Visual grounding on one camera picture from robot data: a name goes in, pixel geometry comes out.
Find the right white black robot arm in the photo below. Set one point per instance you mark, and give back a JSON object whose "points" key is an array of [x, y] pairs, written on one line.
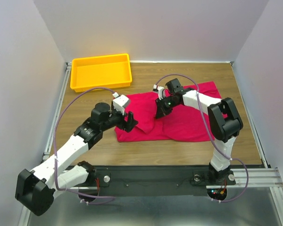
{"points": [[221, 119]]}

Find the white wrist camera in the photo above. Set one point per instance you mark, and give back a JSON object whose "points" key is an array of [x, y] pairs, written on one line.
{"points": [[120, 102], [159, 90]]}

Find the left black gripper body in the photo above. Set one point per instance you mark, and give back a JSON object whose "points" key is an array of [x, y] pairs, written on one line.
{"points": [[116, 118]]}

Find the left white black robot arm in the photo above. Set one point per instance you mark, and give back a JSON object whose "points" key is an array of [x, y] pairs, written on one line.
{"points": [[37, 189]]}

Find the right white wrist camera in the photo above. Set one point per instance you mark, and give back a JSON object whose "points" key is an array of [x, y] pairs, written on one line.
{"points": [[159, 90]]}

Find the aluminium frame rail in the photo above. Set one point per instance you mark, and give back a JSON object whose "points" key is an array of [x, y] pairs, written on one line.
{"points": [[25, 214]]}

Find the yellow plastic tray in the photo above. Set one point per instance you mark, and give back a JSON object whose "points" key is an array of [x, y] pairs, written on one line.
{"points": [[110, 71]]}

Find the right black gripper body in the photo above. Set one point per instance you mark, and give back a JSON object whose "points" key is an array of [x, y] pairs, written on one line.
{"points": [[170, 101]]}

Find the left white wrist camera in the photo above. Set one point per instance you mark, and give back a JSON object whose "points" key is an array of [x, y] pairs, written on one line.
{"points": [[120, 102]]}

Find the red t shirt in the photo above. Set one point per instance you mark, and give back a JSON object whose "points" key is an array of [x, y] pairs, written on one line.
{"points": [[183, 124]]}

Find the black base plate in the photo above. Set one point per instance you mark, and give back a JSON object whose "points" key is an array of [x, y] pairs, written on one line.
{"points": [[125, 181]]}

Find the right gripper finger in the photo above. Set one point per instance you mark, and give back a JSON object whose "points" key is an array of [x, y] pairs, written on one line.
{"points": [[159, 109], [164, 113]]}

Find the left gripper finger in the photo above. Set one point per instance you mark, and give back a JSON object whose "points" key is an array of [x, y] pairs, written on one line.
{"points": [[131, 120], [128, 127]]}

